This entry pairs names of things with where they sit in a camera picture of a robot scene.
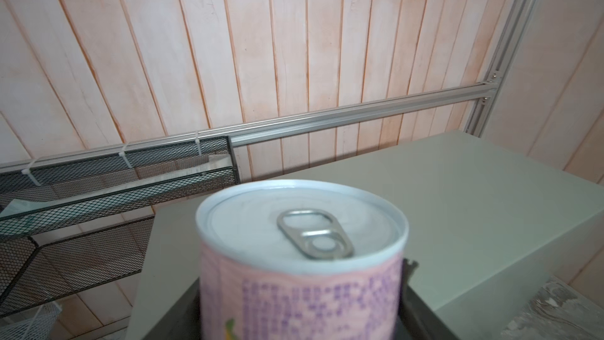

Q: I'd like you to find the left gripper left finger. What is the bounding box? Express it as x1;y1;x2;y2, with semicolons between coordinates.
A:
143;280;201;340

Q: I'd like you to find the grey metal cabinet counter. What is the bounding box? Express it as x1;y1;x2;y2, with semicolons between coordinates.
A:
127;132;603;339

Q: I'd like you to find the aluminium right post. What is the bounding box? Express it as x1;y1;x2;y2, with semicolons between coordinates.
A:
462;0;537;137

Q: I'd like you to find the aluminium back rail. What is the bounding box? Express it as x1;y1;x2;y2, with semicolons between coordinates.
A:
1;82;499;173

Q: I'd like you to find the white wire mesh shelf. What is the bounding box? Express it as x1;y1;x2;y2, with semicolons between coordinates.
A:
1;302;62;340

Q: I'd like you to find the pink label can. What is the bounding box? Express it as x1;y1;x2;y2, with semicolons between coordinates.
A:
195;179;410;339

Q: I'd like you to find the black mesh wall basket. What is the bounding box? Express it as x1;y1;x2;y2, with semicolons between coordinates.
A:
1;136;240;316

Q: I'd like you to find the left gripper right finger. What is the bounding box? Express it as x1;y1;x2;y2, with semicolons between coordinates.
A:
398;258;459;340

